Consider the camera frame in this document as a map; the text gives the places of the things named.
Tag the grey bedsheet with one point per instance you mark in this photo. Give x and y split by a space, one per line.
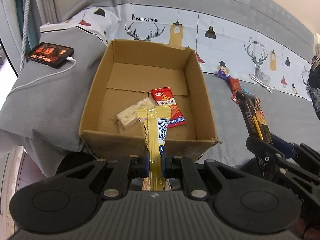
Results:
50 100

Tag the yellow snack packet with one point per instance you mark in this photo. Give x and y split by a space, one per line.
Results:
155 152

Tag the blue stick packet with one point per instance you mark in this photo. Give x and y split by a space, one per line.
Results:
246 91

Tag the grey curtain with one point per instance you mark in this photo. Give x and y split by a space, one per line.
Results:
47 0

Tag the black chocolate packet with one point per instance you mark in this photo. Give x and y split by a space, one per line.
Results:
257 122

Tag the red square snack packet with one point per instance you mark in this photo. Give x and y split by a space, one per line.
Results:
235 84

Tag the black smartphone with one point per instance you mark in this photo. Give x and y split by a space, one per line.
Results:
48 53

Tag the teal curtain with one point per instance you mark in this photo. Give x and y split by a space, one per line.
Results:
25 12

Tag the silver stick packet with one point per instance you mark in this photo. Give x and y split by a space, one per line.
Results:
260 81

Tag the white pillow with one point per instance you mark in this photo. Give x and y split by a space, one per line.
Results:
55 26

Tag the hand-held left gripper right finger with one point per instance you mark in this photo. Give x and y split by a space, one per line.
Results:
163 167

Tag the dark cloth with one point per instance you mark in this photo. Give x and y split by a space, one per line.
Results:
314 90

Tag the clear puffed rice bar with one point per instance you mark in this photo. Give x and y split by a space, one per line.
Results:
130 115

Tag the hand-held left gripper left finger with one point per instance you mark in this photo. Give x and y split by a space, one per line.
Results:
147 167

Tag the purple candy packet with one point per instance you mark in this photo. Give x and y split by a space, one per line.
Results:
225 74

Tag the red spicy snack packet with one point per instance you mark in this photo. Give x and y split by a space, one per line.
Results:
166 100

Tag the brown cardboard box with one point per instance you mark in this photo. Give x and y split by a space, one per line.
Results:
145 80

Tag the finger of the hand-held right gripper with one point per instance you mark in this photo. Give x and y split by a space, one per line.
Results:
283 143
262 150

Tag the patterned grey fabric strip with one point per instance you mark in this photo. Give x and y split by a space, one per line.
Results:
26 30

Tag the deer print bedsheet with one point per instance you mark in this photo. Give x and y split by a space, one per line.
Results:
225 45

